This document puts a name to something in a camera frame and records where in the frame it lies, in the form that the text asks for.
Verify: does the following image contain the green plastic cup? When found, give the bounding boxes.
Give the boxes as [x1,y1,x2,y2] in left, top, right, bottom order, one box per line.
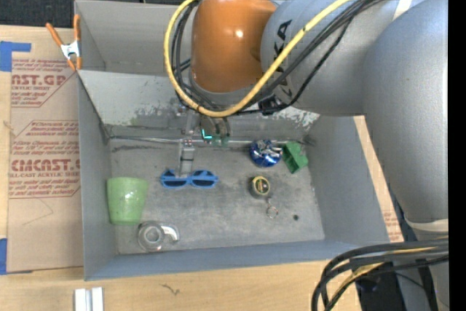
[106,176,150,226]

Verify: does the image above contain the blue sunglasses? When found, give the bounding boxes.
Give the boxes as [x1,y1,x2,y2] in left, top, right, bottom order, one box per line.
[159,168,220,190]

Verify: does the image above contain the clear glass mug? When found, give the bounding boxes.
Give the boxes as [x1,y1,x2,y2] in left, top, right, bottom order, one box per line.
[136,220,181,253]

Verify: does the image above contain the grey metal bin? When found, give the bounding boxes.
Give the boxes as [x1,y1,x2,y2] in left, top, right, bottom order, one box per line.
[74,0,392,282]

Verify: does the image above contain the black yellow tape measure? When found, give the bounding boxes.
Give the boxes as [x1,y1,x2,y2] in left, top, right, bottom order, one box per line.
[248,175,280,220]

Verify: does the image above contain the black cylinder on white bracket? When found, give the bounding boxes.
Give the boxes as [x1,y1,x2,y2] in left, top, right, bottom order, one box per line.
[258,98,289,117]

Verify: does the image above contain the brown cardboard board red print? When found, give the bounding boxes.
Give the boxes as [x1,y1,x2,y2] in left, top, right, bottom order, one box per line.
[0,24,406,276]

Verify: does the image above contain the green plastic block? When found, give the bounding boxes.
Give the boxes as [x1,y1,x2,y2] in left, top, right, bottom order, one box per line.
[282,141,309,175]

